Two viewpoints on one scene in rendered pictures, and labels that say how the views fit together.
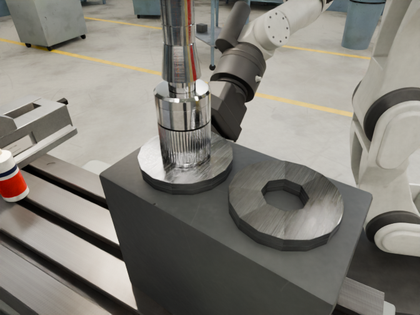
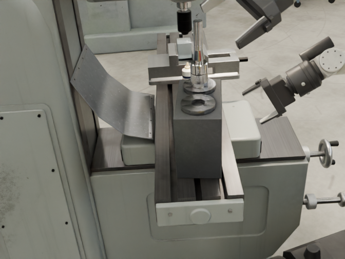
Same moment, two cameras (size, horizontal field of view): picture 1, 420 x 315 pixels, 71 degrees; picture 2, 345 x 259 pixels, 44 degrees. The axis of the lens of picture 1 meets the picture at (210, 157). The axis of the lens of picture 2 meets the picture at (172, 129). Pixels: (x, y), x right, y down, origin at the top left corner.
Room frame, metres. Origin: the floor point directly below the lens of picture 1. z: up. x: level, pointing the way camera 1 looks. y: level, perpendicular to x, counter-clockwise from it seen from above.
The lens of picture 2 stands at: (-0.32, -0.86, 1.69)
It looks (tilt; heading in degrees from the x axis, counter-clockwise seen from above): 33 degrees down; 63
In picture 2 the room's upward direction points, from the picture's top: 4 degrees counter-clockwise
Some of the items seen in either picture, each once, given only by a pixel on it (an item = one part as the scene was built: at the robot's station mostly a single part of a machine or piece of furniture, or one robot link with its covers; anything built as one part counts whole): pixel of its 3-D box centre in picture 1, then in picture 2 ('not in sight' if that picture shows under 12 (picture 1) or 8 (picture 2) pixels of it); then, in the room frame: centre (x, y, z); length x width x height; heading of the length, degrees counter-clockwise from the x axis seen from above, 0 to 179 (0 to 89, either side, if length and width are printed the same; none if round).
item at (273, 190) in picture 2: not in sight; (198, 198); (0.38, 0.30, 0.46); 0.80 x 0.30 x 0.60; 152
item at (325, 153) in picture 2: not in sight; (315, 153); (0.79, 0.07, 0.66); 0.16 x 0.12 x 0.12; 152
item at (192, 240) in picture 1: (227, 242); (199, 125); (0.20, -0.02, 1.06); 0.22 x 0.12 x 0.20; 55
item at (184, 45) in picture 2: not in sight; (184, 48); (0.44, 0.46, 1.07); 0.06 x 0.05 x 0.06; 63
